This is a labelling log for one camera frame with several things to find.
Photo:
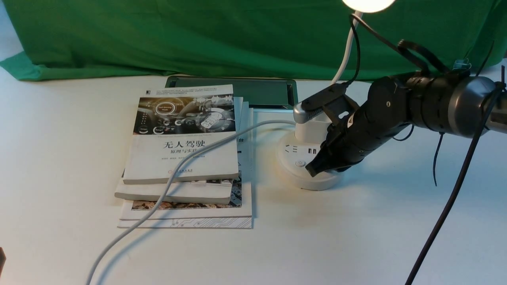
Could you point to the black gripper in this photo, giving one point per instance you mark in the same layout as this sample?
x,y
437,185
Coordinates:
x,y
379,119

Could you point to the white desk lamp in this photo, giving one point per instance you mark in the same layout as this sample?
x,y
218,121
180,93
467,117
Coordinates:
x,y
297,149

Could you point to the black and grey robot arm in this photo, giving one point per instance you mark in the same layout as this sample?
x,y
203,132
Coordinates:
x,y
452,104

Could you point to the picture-cover book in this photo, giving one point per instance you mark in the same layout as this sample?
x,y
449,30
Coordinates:
x,y
240,206

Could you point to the bottom white circuit-pattern book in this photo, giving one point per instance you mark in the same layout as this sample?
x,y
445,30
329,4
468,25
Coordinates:
x,y
190,223

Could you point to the white self-driving book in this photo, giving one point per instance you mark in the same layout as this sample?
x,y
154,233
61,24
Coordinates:
x,y
172,125

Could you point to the green backdrop cloth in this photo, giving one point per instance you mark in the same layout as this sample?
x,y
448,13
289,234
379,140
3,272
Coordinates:
x,y
293,39

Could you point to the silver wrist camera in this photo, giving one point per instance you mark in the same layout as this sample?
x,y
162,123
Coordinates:
x,y
331,100

